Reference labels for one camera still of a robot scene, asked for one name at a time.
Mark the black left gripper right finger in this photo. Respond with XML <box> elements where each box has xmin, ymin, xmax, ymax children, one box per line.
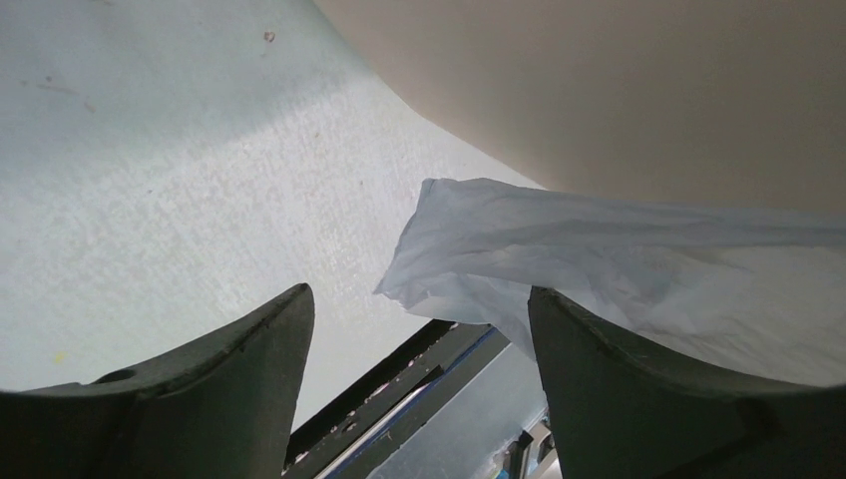
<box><xmin>528</xmin><ymin>287</ymin><xmax>845</xmax><ymax>478</ymax></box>

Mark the translucent blue trash bag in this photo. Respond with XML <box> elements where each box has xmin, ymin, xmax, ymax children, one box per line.
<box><xmin>376</xmin><ymin>179</ymin><xmax>845</xmax><ymax>386</ymax></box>

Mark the cream plastic trash bin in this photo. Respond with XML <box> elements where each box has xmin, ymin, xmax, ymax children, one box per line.
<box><xmin>318</xmin><ymin>1</ymin><xmax>845</xmax><ymax>213</ymax></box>

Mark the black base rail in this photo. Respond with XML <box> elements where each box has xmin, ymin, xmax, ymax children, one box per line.
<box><xmin>281</xmin><ymin>319</ymin><xmax>510</xmax><ymax>478</ymax></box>

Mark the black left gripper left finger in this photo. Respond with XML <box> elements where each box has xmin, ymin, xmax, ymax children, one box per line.
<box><xmin>1</xmin><ymin>283</ymin><xmax>314</xmax><ymax>478</ymax></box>

